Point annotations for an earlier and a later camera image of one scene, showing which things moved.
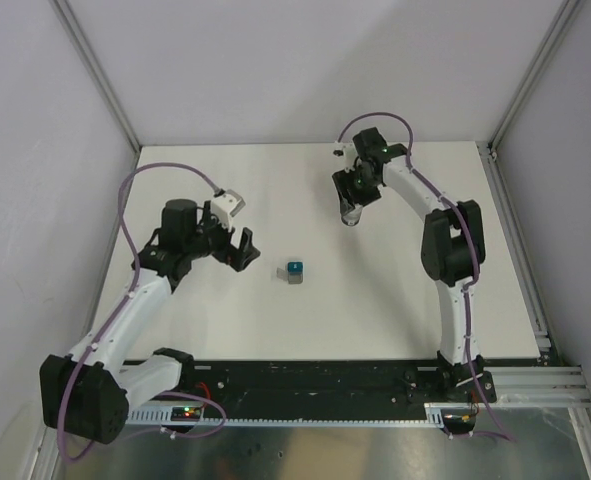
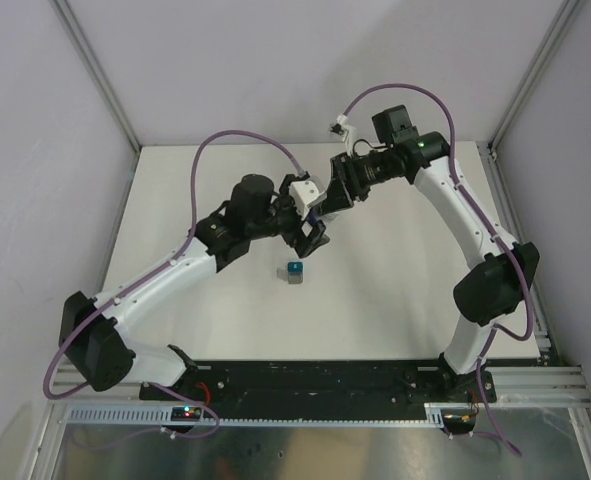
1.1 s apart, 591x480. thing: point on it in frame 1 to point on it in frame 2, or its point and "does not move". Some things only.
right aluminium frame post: (565, 14) does not move
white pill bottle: (350, 215) to (329, 217)
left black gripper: (237, 258) to (305, 244)
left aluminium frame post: (89, 54) does not move
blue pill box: (294, 266) does not move
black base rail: (335, 383) does not move
